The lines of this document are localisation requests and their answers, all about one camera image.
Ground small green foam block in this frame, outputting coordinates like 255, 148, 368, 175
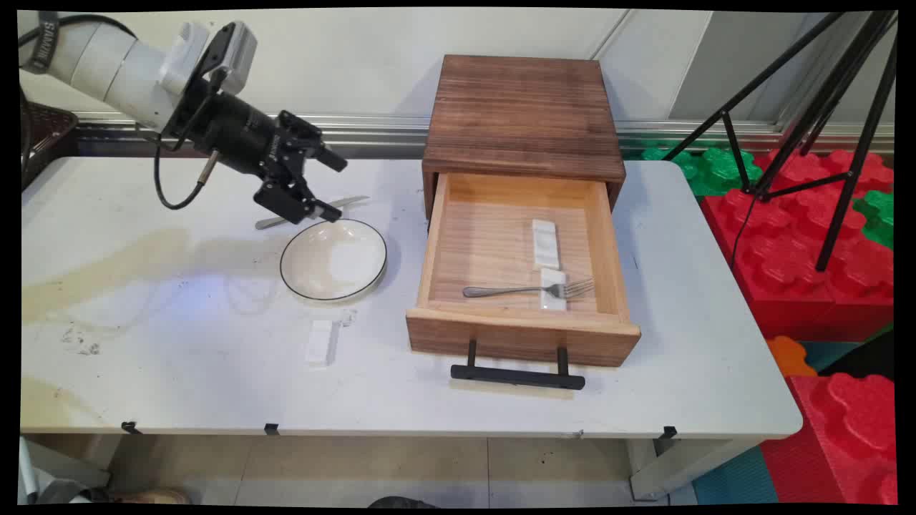
852, 189, 895, 250

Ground black velcro strap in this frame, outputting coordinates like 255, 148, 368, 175
31, 11, 60, 75

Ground light wooden drawer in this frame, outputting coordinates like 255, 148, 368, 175
405, 172, 643, 368

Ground white table leg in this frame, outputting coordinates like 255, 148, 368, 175
628, 437, 761, 502

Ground brown mesh basket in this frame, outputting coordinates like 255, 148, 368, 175
20, 92, 79, 191

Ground black tripod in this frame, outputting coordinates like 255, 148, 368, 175
661, 10, 899, 273

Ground silver fork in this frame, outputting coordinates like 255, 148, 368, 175
462, 278, 596, 300

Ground orange foam piece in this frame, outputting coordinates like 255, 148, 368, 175
766, 335, 819, 378

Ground white cutlery rest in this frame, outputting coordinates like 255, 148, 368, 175
531, 219, 560, 270
305, 320, 341, 368
540, 268, 569, 313

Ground white plate with black rim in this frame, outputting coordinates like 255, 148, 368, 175
279, 218, 389, 302

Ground teal foam mat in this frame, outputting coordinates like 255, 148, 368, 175
692, 446, 780, 506

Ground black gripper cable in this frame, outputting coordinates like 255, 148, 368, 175
153, 86, 220, 211

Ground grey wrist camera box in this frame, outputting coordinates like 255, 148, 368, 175
204, 21, 258, 97

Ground dark wooden cabinet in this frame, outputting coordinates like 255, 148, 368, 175
422, 54, 628, 220

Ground silver table knife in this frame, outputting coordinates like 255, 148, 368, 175
255, 195, 371, 231

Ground large red foam block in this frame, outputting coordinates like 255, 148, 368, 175
699, 148, 895, 343

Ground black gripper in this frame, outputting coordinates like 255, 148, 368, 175
166, 79, 349, 225

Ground aluminium wall rail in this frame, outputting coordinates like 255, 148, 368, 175
74, 112, 895, 160

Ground black drawer handle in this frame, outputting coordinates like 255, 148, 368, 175
449, 339, 587, 391

